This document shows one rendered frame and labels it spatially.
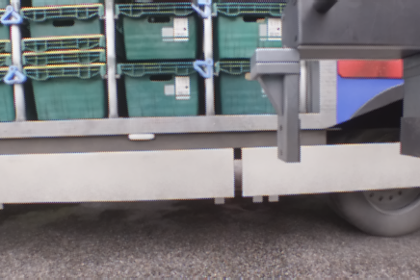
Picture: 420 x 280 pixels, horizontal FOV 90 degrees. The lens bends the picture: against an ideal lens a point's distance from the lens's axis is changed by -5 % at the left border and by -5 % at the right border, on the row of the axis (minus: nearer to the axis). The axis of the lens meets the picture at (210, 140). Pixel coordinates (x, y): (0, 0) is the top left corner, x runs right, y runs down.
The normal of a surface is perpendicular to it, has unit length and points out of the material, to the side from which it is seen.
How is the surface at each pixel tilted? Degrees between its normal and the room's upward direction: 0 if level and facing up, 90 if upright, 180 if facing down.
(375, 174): 90
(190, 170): 90
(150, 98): 98
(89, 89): 94
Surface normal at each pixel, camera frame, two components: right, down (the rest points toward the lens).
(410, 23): 0.00, 0.07
